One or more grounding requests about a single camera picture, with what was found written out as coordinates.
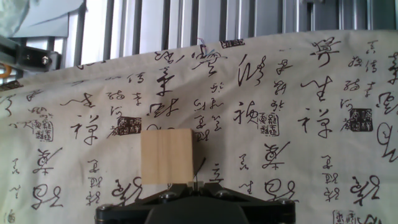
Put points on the light wooden cube block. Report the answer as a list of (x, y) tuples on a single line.
[(166, 155)]

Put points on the beige calligraphy print cloth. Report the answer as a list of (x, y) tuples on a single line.
[(264, 124)]

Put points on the grey metal mount bracket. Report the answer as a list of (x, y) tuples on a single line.
[(31, 57)]

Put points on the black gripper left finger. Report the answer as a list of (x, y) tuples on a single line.
[(140, 202)]

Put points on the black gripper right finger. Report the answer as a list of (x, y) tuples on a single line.
[(264, 205)]

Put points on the crumpled white paper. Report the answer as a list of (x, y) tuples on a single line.
[(12, 15)]

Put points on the flat white paper sheet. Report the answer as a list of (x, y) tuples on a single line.
[(53, 18)]

